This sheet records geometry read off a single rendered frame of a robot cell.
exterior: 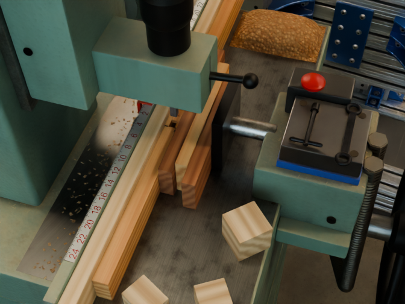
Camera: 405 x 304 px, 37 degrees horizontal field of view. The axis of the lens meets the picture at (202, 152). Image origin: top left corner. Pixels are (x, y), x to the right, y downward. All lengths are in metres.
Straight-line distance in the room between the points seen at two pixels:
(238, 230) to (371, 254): 1.15
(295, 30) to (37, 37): 0.43
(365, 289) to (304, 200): 1.03
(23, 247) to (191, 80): 0.36
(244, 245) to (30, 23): 0.34
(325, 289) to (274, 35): 0.95
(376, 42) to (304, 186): 0.81
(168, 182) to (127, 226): 0.09
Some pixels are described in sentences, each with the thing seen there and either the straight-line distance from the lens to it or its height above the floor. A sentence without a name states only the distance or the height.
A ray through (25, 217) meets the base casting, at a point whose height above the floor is 0.80.
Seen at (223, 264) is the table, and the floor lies 0.90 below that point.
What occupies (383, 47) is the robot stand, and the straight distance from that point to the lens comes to 1.51.
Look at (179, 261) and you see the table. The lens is 0.73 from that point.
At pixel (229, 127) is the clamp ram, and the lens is 0.78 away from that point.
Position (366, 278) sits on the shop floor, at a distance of 1.79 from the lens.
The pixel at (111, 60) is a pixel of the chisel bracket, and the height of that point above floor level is 1.06.
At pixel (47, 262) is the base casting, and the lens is 0.88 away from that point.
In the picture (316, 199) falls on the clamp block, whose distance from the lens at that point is 0.76.
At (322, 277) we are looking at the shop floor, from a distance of 1.76.
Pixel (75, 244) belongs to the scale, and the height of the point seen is 0.96.
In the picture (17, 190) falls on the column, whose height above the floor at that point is 0.84.
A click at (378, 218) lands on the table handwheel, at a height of 0.83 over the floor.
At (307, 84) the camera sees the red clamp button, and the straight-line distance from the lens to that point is 0.75.
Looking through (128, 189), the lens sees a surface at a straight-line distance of 0.74.
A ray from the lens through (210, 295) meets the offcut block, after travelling 0.68.
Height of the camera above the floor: 1.54
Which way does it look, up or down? 51 degrees down
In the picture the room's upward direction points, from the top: 1 degrees counter-clockwise
